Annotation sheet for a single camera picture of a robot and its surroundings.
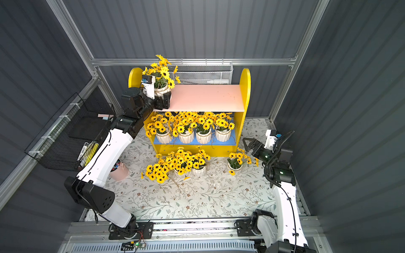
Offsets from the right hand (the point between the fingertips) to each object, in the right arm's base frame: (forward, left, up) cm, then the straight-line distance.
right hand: (252, 142), depth 74 cm
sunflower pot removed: (-9, +46, -12) cm, 49 cm away
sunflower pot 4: (+9, +13, +1) cm, 16 cm away
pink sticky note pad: (+16, +77, +1) cm, 79 cm away
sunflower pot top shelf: (-4, +36, -12) cm, 38 cm away
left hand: (+16, +43, +19) cm, 50 cm away
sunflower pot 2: (+6, +33, +2) cm, 33 cm away
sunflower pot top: (-5, +27, -11) cm, 29 cm away
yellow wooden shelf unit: (+15, +22, +3) cm, 26 cm away
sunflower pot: (+7, +44, +3) cm, 45 cm away
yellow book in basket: (-4, +73, +2) cm, 73 cm away
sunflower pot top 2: (-1, +5, -16) cm, 17 cm away
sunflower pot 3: (+12, +23, -6) cm, 27 cm away
